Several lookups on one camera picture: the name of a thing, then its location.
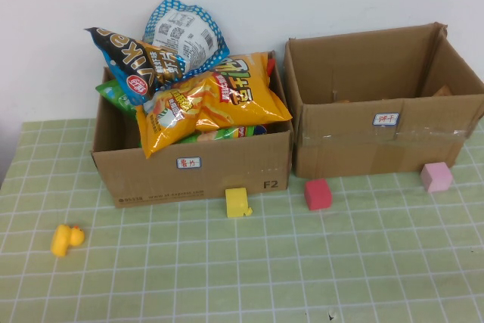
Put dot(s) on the blue black Vikar shrimp chips bag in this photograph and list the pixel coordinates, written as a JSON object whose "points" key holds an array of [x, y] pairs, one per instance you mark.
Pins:
{"points": [[125, 58]]}

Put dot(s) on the yellow fries snack bag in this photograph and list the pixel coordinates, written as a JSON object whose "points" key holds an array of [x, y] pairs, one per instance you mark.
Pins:
{"points": [[234, 107]]}

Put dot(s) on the green Lays chip bag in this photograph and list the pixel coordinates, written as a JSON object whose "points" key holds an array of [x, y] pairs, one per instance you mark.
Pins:
{"points": [[219, 134]]}

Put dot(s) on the white label with red writing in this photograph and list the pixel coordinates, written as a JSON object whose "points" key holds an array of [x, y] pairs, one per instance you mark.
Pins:
{"points": [[188, 162], [386, 119]]}

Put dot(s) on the yellow plastic block toy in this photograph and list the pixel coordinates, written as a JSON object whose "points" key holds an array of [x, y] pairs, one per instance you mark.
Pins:
{"points": [[236, 202]]}

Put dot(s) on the red chip bag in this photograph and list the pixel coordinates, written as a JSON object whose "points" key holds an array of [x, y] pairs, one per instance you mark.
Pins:
{"points": [[270, 66]]}

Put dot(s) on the red foam cube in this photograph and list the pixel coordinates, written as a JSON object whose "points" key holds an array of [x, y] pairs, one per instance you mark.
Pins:
{"points": [[318, 195]]}

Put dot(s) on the taped cardboard box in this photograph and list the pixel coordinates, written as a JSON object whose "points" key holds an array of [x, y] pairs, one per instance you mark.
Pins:
{"points": [[340, 149]]}

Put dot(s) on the cardboard box with chips label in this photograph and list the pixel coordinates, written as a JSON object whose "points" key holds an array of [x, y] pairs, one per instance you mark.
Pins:
{"points": [[151, 183]]}

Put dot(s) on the green checked tablecloth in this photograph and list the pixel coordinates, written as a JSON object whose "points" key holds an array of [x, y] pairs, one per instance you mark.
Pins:
{"points": [[227, 262]]}

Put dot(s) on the pink foam cube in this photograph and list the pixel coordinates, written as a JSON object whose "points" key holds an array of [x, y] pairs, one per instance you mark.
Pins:
{"points": [[436, 177]]}

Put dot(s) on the yellow rubber duck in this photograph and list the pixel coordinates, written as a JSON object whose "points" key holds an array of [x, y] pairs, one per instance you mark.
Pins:
{"points": [[64, 241]]}

